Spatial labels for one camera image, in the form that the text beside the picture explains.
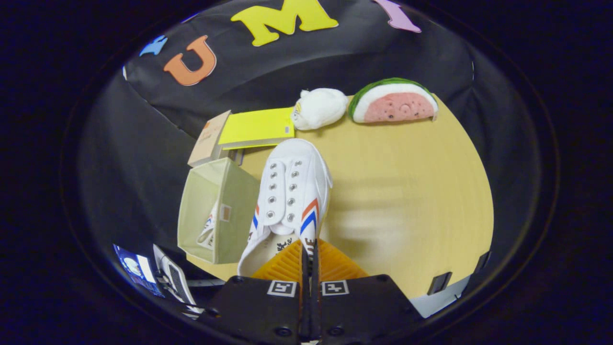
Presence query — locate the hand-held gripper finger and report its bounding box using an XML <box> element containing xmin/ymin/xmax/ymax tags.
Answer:
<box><xmin>311</xmin><ymin>239</ymin><xmax>427</xmax><ymax>345</ymax></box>
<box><xmin>199</xmin><ymin>240</ymin><xmax>310</xmax><ymax>345</ymax></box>

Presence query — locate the white canvas shoe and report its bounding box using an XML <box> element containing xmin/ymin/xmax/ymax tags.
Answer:
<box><xmin>237</xmin><ymin>138</ymin><xmax>334</xmax><ymax>278</ymax></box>
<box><xmin>197</xmin><ymin>200</ymin><xmax>219</xmax><ymax>251</ymax></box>

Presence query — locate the beige fabric storage box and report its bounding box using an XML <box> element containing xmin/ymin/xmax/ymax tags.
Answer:
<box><xmin>177</xmin><ymin>157</ymin><xmax>262</xmax><ymax>265</ymax></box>

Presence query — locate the computer monitor screen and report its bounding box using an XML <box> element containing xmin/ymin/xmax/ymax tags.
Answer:
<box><xmin>113</xmin><ymin>244</ymin><xmax>164</xmax><ymax>298</ymax></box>

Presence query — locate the yellow book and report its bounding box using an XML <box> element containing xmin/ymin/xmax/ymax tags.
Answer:
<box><xmin>218</xmin><ymin>107</ymin><xmax>296</xmax><ymax>150</ymax></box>

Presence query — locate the beige paperback book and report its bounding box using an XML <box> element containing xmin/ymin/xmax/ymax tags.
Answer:
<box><xmin>187</xmin><ymin>110</ymin><xmax>232</xmax><ymax>168</ymax></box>

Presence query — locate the white plush toy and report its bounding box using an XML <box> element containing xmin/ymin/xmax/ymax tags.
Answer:
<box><xmin>291</xmin><ymin>88</ymin><xmax>350</xmax><ymax>131</ymax></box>

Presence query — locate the watermelon slice plush toy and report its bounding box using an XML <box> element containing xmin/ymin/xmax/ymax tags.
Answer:
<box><xmin>348</xmin><ymin>77</ymin><xmax>439</xmax><ymax>124</ymax></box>

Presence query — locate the black backdrop cloth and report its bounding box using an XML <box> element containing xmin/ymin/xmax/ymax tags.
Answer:
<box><xmin>77</xmin><ymin>0</ymin><xmax>542</xmax><ymax>288</ymax></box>

